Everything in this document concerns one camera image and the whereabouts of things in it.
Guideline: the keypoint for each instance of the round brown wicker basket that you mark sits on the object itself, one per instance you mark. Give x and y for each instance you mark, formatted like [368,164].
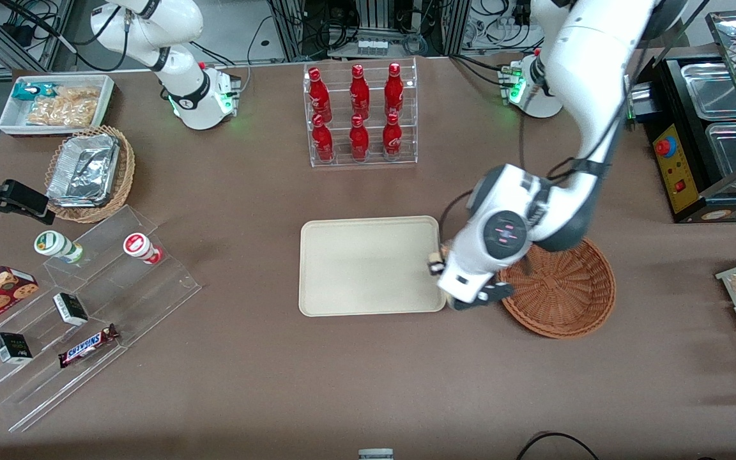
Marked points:
[566,300]

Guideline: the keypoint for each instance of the black food warmer appliance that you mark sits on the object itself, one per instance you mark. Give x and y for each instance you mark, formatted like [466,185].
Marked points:
[678,166]

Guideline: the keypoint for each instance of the clear bag of crackers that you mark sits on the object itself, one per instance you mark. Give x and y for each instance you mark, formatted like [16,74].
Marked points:
[68,107]

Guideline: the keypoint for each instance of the brown Snickers bar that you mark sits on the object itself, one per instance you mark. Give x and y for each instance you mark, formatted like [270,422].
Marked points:
[87,346]

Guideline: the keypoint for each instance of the stack of foil containers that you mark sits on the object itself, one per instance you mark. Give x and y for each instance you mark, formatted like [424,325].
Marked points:
[84,169]

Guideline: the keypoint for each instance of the teal snack packet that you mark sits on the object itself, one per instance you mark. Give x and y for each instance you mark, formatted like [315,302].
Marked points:
[26,91]

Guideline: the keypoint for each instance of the beige rectangular serving tray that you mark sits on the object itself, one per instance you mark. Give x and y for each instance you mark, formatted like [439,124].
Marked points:
[371,265]

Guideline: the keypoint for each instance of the clear acrylic stepped shelf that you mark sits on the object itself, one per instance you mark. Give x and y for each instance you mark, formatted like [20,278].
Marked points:
[163,287]

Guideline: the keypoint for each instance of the white power strip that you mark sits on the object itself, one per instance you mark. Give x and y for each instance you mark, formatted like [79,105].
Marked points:
[372,47]

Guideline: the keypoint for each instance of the green lid yogurt cup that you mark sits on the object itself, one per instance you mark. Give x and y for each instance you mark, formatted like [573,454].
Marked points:
[53,244]

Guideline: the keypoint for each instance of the oval light wicker basket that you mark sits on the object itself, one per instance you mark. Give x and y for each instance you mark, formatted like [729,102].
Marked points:
[126,166]

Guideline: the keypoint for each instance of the small black carton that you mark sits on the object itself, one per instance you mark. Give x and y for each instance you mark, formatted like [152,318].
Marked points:
[71,308]
[12,348]

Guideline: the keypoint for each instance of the red soda bottle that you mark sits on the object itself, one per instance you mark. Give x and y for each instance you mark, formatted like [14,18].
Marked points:
[394,92]
[323,142]
[359,140]
[319,96]
[360,94]
[391,138]

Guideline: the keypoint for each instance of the red lid yogurt cup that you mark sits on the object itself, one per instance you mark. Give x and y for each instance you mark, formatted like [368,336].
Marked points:
[137,245]

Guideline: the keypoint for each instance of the clear acrylic bottle rack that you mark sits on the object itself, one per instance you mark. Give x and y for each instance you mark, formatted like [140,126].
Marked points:
[406,153]

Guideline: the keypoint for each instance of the small grey device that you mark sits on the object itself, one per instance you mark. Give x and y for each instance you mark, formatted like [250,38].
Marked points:
[375,454]

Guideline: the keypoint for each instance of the white rectangular snack bin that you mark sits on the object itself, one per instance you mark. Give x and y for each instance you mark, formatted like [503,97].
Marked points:
[11,118]

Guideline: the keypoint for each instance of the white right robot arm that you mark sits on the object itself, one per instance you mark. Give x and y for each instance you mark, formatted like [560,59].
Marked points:
[170,38]

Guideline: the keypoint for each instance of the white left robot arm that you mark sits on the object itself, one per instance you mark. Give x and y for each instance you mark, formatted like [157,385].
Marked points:
[575,57]

